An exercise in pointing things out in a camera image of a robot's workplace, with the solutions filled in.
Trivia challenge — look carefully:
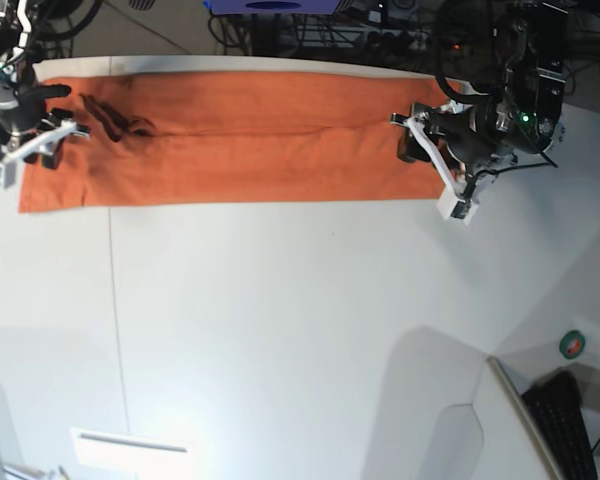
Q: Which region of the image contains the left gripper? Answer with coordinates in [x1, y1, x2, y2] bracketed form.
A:
[389, 100, 518, 224]

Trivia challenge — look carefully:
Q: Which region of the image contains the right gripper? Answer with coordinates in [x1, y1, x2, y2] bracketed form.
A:
[0, 82, 90, 188]

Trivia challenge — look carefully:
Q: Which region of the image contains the orange t-shirt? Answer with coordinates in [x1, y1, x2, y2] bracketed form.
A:
[19, 72, 445, 213]

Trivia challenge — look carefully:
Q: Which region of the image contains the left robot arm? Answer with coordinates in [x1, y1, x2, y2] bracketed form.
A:
[389, 1, 568, 223]

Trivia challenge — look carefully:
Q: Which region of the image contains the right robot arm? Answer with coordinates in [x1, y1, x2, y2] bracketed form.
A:
[0, 0, 103, 188]

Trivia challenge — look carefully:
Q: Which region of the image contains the blue box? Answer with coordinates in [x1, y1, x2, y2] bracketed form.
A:
[203, 0, 352, 15]

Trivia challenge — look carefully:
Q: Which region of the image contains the green tape roll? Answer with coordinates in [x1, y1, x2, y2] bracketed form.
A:
[559, 330, 586, 360]

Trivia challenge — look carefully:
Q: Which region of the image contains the black keyboard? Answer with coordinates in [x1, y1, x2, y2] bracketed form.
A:
[522, 370, 598, 480]

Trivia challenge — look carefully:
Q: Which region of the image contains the white partition board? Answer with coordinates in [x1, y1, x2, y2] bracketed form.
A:
[487, 357, 564, 479]

